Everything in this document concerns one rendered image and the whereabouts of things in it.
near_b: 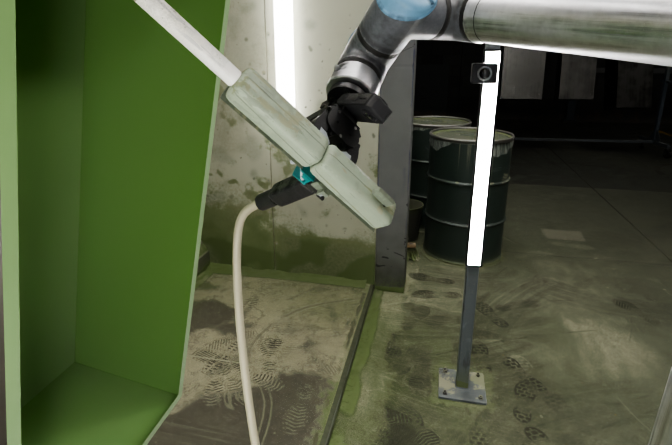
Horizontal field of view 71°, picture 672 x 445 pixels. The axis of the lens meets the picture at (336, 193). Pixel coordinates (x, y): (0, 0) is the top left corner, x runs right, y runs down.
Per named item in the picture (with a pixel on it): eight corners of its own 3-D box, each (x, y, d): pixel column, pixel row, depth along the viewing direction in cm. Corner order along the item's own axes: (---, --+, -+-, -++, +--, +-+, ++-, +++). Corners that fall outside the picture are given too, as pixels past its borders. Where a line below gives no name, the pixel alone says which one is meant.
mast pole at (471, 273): (455, 389, 208) (491, -14, 161) (455, 382, 212) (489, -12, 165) (467, 391, 207) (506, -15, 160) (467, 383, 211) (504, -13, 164)
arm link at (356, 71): (390, 89, 85) (355, 49, 80) (383, 107, 82) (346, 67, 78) (354, 107, 91) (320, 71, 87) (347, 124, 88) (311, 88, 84)
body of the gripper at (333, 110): (321, 169, 82) (343, 122, 88) (356, 155, 76) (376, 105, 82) (290, 140, 78) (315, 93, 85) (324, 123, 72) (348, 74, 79)
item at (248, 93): (314, 230, 89) (408, 200, 73) (305, 251, 86) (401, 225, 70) (79, 40, 68) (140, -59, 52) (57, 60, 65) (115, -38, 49)
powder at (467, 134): (424, 130, 353) (424, 129, 353) (495, 130, 355) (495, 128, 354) (442, 144, 301) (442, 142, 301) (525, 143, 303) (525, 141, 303)
